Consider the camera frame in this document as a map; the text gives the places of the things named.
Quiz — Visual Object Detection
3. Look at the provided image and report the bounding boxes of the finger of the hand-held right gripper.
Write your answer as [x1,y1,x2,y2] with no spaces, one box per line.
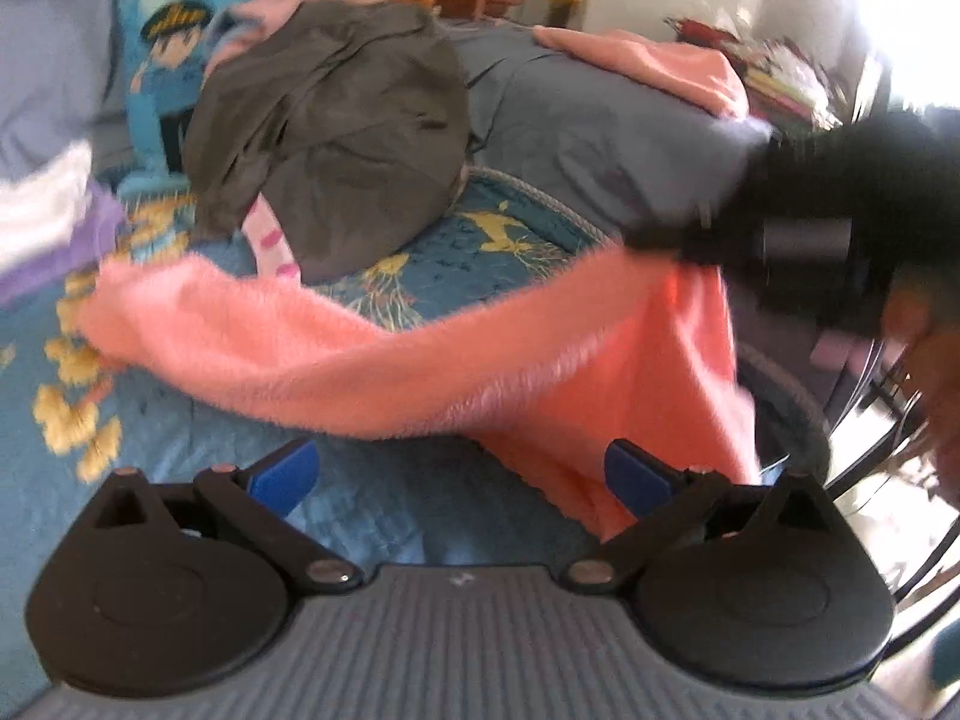
[626,202,725,263]

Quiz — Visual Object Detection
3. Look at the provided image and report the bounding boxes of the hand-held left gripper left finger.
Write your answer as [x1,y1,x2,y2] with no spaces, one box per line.
[79,439,368,593]

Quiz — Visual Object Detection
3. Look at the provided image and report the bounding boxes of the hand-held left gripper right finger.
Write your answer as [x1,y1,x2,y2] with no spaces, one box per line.
[559,439,848,593]

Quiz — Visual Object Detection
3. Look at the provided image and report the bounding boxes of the pink fleece garment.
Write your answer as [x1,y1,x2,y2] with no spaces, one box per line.
[75,244,758,541]

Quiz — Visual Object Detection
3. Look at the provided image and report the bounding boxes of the person's right hand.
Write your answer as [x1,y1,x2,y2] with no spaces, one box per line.
[883,270,960,503]

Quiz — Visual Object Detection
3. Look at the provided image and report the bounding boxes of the blue floral quilted bedspread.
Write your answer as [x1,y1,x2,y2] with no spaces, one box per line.
[0,157,826,691]

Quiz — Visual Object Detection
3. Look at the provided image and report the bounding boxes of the pile of colourful clutter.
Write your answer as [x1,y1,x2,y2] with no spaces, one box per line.
[667,15,845,128]

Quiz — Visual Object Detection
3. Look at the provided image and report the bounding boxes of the grey duvet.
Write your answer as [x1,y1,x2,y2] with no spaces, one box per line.
[442,19,777,241]

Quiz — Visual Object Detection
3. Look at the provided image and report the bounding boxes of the pink striped cloth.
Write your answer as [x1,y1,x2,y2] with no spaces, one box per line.
[244,195,305,282]

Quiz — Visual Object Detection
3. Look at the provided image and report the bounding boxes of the purple folded garment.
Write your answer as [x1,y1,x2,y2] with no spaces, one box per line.
[0,180,128,305]

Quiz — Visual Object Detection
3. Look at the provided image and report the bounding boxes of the dark grey crumpled garment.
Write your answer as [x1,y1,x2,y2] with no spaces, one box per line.
[184,0,470,286]

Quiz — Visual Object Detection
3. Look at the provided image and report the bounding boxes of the blue cartoon officer pillow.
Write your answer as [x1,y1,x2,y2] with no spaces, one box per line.
[112,0,391,200]

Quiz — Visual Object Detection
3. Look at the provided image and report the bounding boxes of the lilac script print pillow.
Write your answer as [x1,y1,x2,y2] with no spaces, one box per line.
[0,0,128,173]

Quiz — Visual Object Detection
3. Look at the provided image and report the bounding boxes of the black metal chair frame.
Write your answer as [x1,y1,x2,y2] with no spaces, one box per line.
[739,337,960,616]

